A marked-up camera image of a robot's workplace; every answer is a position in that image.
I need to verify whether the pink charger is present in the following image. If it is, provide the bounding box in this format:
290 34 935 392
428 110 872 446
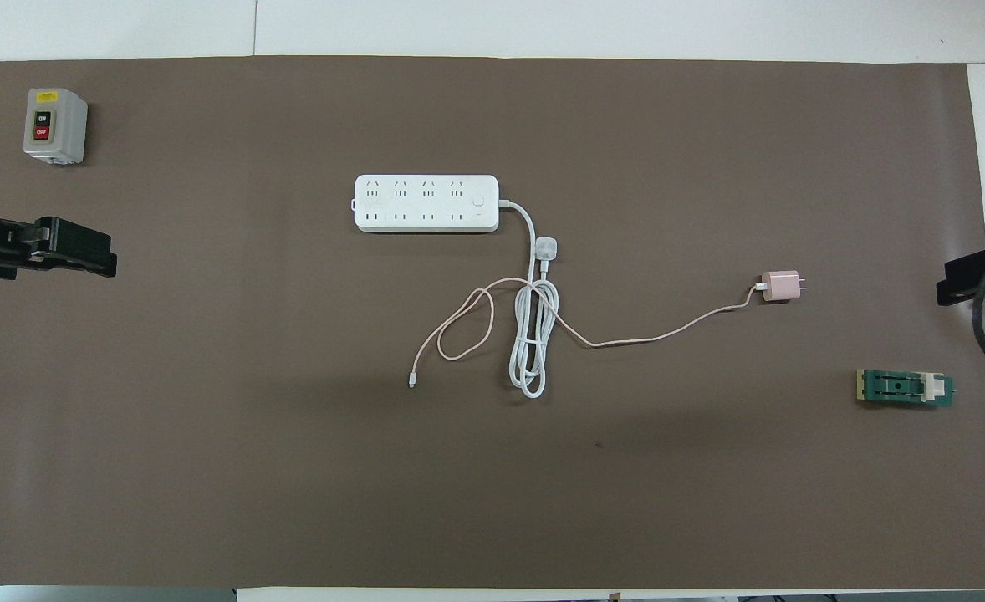
760 269 808 304

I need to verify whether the pink charging cable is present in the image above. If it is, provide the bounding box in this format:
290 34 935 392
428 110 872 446
408 277 766 389

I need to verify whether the white power strip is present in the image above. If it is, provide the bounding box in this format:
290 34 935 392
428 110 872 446
353 173 501 234

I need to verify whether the brown table mat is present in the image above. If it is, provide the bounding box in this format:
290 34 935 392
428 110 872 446
0 55 985 589

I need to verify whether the green knife switch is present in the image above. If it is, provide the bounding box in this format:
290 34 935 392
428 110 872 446
856 368 956 411

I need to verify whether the grey on-off switch box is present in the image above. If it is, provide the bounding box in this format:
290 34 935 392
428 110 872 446
23 88 89 166

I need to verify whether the white power strip cord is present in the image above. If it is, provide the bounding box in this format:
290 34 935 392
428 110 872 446
498 198 561 400

